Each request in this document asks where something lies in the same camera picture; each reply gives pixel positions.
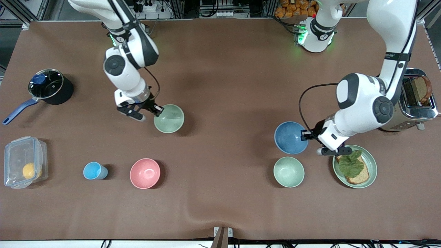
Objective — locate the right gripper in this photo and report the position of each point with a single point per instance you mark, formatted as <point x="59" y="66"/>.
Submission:
<point x="150" y="105"/>

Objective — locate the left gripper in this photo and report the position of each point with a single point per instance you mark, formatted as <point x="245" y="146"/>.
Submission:
<point x="316" y="133"/>

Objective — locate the pale green bowl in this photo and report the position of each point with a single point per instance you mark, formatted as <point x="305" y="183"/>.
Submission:
<point x="288" y="172"/>
<point x="169" y="119"/>

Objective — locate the blue bowl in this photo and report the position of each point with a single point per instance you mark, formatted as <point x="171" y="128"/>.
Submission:
<point x="289" y="137"/>

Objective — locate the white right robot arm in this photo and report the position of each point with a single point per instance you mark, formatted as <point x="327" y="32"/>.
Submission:
<point x="131" y="51"/>

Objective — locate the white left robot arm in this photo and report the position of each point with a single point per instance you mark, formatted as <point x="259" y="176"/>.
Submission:
<point x="365" y="103"/>

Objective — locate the pink bowl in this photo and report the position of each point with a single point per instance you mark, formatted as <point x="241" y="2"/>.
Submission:
<point x="145" y="173"/>

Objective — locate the green lettuce leaf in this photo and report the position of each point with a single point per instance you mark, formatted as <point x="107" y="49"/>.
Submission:
<point x="351" y="163"/>

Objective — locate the brown bread slice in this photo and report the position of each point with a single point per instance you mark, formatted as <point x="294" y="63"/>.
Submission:
<point x="360" y="177"/>

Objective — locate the pale green plate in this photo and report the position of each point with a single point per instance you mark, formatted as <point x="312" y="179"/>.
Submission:
<point x="371" y="165"/>

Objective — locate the light blue cup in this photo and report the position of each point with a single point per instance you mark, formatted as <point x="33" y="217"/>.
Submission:
<point x="93" y="171"/>

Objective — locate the white power strip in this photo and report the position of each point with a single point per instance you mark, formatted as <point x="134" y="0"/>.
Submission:
<point x="151" y="10"/>

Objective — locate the cream and chrome toaster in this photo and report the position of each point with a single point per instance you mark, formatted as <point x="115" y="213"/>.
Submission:
<point x="417" y="113"/>

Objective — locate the glass lid with blue knob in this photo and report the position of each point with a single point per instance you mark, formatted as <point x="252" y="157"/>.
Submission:
<point x="46" y="84"/>

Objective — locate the brown table cloth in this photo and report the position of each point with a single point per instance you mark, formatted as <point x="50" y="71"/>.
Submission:
<point x="220" y="206"/>

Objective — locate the brown toast slice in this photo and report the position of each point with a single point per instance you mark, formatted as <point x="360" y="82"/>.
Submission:
<point x="422" y="88"/>

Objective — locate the bag of orange snacks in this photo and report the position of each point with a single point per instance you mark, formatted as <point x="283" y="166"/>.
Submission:
<point x="293" y="8"/>

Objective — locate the grey metal table clamp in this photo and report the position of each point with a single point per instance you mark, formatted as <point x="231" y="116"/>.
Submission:
<point x="222" y="236"/>

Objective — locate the yellow lemon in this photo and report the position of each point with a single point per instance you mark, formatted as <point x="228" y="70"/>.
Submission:
<point x="30" y="170"/>

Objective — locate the clear plastic lidded container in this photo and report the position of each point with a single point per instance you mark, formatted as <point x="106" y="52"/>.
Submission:
<point x="20" y="162"/>

